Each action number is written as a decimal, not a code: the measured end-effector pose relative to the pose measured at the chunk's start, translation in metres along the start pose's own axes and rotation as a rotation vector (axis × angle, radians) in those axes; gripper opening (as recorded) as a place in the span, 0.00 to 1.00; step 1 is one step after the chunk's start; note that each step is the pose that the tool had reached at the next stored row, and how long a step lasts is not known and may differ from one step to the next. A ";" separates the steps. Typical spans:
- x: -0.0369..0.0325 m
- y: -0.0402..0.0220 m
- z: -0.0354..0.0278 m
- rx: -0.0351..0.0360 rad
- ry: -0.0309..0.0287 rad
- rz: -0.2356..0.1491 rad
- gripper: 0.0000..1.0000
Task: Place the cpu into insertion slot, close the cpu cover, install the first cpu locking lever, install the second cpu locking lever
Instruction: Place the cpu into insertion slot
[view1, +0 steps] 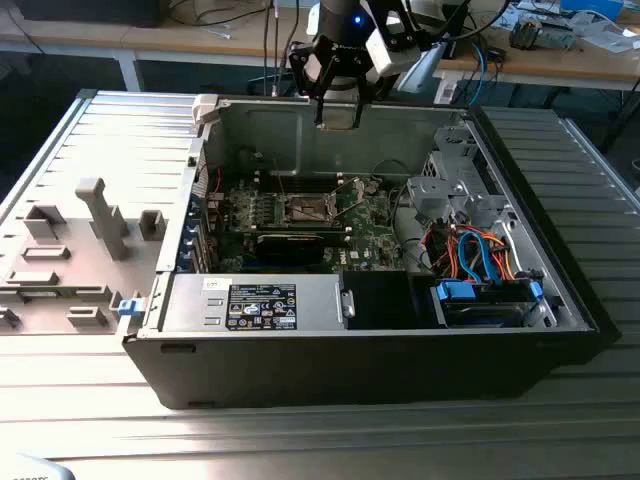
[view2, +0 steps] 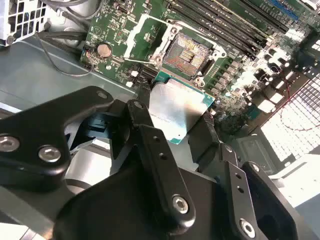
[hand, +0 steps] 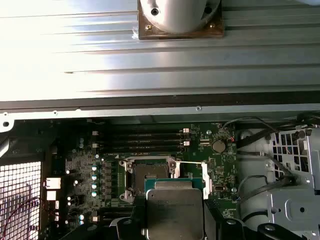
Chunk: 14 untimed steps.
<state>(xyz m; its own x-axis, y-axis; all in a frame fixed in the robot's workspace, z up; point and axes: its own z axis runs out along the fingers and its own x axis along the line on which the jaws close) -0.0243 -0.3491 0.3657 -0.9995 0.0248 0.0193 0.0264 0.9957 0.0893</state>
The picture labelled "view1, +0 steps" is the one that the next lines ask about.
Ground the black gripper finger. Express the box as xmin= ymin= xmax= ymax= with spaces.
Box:
xmin=289 ymin=42 xmax=335 ymax=126
xmin=353 ymin=67 xmax=399 ymax=129

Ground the silver CPU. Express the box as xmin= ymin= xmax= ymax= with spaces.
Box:
xmin=319 ymin=99 xmax=357 ymax=132

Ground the CPU socket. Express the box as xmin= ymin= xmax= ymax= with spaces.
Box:
xmin=284 ymin=192 xmax=335 ymax=225

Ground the black upright box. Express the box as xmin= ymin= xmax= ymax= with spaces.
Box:
xmin=439 ymin=3 xmax=474 ymax=60

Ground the metal drive cage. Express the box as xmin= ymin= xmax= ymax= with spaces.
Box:
xmin=407 ymin=124 xmax=516 ymax=236

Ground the wooden desk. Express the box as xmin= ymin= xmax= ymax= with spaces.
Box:
xmin=432 ymin=0 xmax=640 ymax=151
xmin=0 ymin=0 xmax=321 ymax=94

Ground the green motherboard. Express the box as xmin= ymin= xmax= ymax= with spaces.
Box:
xmin=219 ymin=172 xmax=407 ymax=275

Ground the black orange device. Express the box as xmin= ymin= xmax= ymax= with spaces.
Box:
xmin=508 ymin=13 xmax=545 ymax=51

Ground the black graphics card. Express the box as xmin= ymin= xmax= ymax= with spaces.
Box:
xmin=254 ymin=230 xmax=326 ymax=266

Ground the grey metal box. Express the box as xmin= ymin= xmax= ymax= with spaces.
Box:
xmin=542 ymin=19 xmax=576 ymax=51

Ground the black plastic shroud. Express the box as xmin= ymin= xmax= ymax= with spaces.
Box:
xmin=344 ymin=271 xmax=439 ymax=331

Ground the black flat box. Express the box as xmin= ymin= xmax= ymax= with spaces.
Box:
xmin=14 ymin=0 xmax=164 ymax=29

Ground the blue box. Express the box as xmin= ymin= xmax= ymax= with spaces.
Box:
xmin=559 ymin=0 xmax=626 ymax=17

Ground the white paper sheet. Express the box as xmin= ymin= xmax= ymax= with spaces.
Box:
xmin=574 ymin=12 xmax=640 ymax=55

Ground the hard disk in blue carrier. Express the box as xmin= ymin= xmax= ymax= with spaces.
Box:
xmin=430 ymin=279 xmax=544 ymax=329

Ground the grey power supply unit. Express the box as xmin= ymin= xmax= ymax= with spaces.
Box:
xmin=159 ymin=273 xmax=346 ymax=334

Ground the black PC case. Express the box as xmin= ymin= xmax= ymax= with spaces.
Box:
xmin=122 ymin=92 xmax=621 ymax=411

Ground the grey parts rack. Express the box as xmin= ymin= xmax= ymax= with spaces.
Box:
xmin=0 ymin=177 xmax=166 ymax=336

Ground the white printed device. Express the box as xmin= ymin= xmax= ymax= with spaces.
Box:
xmin=0 ymin=452 xmax=76 ymax=480

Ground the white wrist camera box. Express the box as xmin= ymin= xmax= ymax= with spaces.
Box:
xmin=364 ymin=27 xmax=417 ymax=77

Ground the pale case latch handle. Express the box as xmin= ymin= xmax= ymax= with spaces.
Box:
xmin=192 ymin=93 xmax=221 ymax=125

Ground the blue hanging cable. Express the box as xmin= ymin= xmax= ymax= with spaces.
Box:
xmin=472 ymin=39 xmax=494 ymax=109

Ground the blue flat wire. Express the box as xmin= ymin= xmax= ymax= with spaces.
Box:
xmin=457 ymin=227 xmax=506 ymax=287

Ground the orange wire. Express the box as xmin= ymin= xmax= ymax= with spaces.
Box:
xmin=444 ymin=224 xmax=519 ymax=284

